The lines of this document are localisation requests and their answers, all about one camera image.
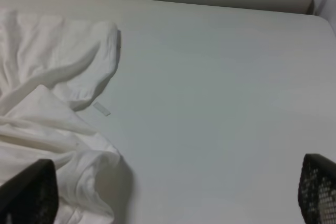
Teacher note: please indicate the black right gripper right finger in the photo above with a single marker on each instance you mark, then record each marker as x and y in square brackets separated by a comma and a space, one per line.
[316, 191]

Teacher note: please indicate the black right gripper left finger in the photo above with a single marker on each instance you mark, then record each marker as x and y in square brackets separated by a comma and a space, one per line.
[32, 195]

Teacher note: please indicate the white short sleeve shirt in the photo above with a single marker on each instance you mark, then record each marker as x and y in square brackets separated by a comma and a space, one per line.
[51, 67]

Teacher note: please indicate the clear tape marker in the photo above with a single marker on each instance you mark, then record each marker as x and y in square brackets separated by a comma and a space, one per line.
[98, 106]

